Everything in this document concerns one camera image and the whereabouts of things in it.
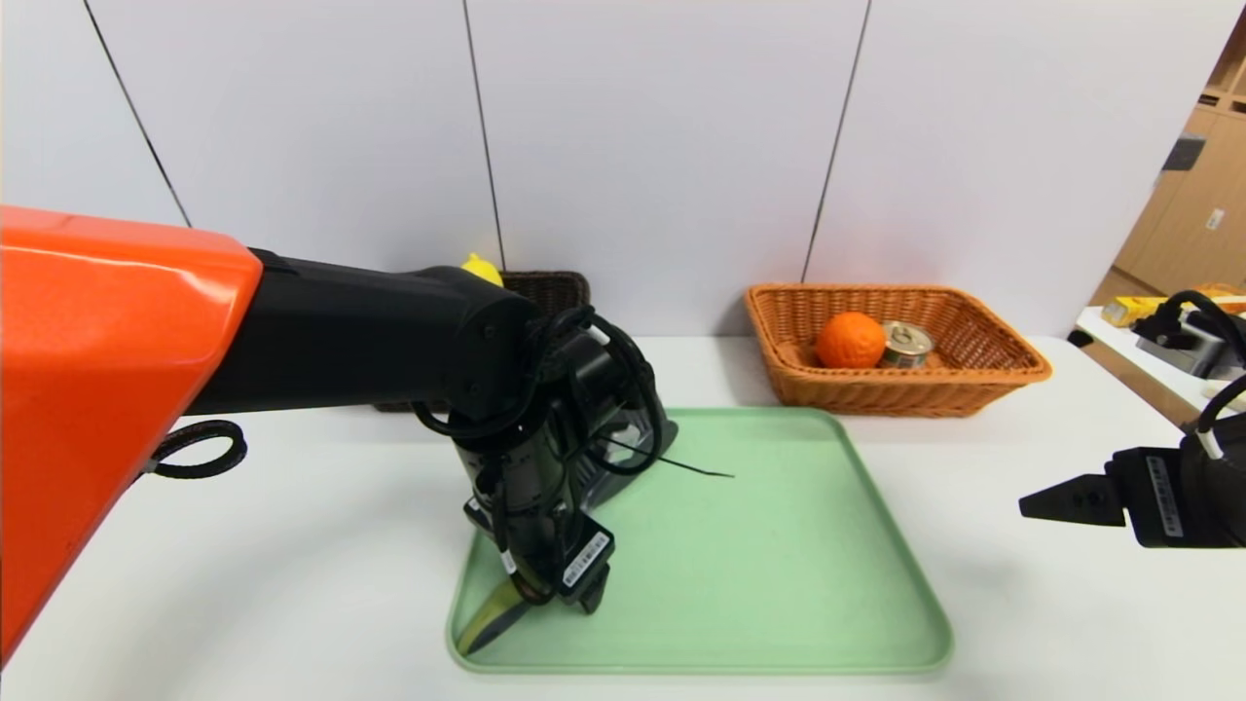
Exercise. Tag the white side table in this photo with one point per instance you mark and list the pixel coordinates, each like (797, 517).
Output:
(1119, 346)

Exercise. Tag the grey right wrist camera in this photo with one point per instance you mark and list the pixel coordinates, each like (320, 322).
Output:
(1202, 341)

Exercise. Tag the wooden cabinet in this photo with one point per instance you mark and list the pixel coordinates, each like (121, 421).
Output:
(1168, 195)

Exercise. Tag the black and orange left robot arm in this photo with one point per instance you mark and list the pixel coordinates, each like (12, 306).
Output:
(292, 331)

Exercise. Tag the orange packaged snack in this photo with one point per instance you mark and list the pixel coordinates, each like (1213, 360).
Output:
(1217, 292)

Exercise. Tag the yellow cardboard box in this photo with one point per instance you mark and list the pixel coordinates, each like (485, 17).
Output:
(1124, 310)

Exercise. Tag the orange wicker basket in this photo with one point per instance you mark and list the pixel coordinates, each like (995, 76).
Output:
(973, 375)

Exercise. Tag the white wall socket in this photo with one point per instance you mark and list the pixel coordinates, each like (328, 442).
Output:
(1212, 221)

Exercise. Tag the small tin can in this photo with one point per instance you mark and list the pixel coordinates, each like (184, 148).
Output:
(907, 344)

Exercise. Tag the black sign plate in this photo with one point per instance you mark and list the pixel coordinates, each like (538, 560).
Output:
(1181, 156)

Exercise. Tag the yellow duck toy car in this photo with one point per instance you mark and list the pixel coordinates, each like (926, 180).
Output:
(484, 270)

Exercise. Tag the orange fruit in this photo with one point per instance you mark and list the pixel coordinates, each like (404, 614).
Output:
(850, 341)

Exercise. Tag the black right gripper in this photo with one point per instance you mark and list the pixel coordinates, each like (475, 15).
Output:
(1154, 504)

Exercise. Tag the dark brown wicker basket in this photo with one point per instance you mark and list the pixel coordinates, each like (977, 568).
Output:
(555, 290)

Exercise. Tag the green plastic tray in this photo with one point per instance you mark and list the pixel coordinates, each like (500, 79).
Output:
(779, 565)

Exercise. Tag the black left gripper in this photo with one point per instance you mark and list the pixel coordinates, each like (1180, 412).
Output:
(582, 562)

